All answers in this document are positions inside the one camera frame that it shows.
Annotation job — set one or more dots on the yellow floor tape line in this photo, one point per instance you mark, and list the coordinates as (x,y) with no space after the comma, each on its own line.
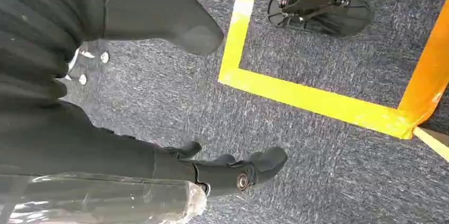
(298,96)

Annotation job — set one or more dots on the black robot foot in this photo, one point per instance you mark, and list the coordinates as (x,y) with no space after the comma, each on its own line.
(326,12)

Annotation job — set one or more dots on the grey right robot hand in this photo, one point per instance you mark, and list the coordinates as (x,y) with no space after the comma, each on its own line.
(105,152)

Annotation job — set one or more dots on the pale yellow floor tape strip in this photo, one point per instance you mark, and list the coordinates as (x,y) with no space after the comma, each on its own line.
(435,143)

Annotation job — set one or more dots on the ribbed grey right arm sleeve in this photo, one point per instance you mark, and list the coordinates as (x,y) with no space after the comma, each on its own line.
(38,22)

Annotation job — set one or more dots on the orange floor tape strip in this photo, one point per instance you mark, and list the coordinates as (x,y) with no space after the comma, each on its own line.
(431,71)

